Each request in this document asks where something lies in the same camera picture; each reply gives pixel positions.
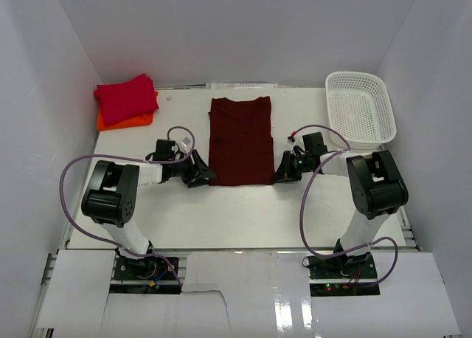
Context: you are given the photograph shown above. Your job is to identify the dark red t-shirt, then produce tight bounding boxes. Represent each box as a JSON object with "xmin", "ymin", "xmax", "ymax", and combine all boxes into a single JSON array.
[{"xmin": 209, "ymin": 96, "xmax": 274, "ymax": 186}]

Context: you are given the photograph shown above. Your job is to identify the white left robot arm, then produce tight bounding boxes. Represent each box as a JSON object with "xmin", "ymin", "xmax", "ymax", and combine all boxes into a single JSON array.
[{"xmin": 81, "ymin": 139, "xmax": 217, "ymax": 258}]

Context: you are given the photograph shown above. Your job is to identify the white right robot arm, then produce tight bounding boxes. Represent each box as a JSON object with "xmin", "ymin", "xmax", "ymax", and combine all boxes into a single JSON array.
[{"xmin": 271, "ymin": 132, "xmax": 409, "ymax": 279}]

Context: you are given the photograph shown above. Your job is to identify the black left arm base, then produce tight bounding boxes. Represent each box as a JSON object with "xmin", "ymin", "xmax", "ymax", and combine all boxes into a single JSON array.
[{"xmin": 109, "ymin": 255, "xmax": 182, "ymax": 294}]

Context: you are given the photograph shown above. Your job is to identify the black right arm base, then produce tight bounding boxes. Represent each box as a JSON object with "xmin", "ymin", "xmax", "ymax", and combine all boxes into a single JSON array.
[{"xmin": 302, "ymin": 256, "xmax": 381, "ymax": 297}]

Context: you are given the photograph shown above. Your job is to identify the folded orange t-shirt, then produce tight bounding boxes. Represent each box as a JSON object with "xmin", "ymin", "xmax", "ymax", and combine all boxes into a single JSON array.
[{"xmin": 97, "ymin": 91, "xmax": 159, "ymax": 131}]

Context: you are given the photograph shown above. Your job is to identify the white perforated plastic basket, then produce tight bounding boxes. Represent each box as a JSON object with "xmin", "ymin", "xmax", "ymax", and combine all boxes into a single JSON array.
[{"xmin": 325, "ymin": 72, "xmax": 397, "ymax": 150}]

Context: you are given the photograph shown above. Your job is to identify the folded bright red t-shirt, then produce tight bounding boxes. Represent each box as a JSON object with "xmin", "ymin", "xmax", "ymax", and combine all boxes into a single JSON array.
[{"xmin": 94, "ymin": 74, "xmax": 159, "ymax": 128}]

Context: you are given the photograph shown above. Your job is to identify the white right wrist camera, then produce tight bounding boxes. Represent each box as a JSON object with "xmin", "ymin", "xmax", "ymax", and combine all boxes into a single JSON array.
[{"xmin": 287, "ymin": 131, "xmax": 305, "ymax": 156}]

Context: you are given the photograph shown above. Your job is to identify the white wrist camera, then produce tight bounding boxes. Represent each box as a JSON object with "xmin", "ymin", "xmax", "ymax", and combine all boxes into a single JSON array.
[
  {"xmin": 179, "ymin": 137, "xmax": 193, "ymax": 153},
  {"xmin": 287, "ymin": 131, "xmax": 305, "ymax": 156}
]

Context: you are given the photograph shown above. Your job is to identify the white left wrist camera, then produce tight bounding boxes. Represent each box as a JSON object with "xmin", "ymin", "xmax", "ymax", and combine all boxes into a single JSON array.
[{"xmin": 179, "ymin": 137, "xmax": 193, "ymax": 153}]

